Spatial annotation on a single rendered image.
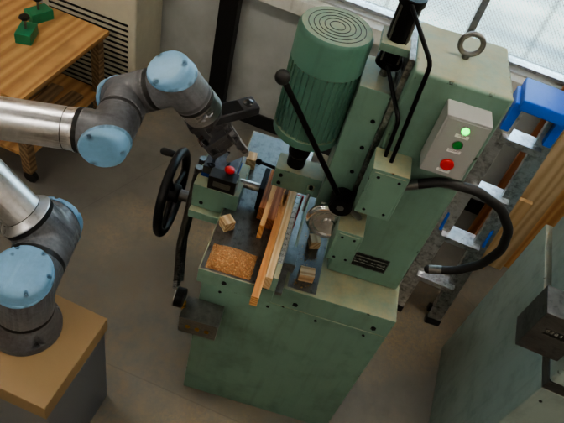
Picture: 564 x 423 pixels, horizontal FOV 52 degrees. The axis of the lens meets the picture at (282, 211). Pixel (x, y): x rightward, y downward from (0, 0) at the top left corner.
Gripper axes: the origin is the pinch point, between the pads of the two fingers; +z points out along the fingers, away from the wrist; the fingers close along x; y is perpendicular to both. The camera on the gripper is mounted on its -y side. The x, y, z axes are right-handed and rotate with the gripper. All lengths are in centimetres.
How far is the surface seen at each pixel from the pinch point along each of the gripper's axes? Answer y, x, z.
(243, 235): 15.0, 6.3, 22.4
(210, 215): 20.7, -5.7, 22.1
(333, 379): 22, 38, 81
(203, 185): 16.6, -9.9, 13.9
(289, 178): -4.8, 1.8, 18.5
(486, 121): -46, 34, -5
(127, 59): 32, -155, 78
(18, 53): 64, -143, 33
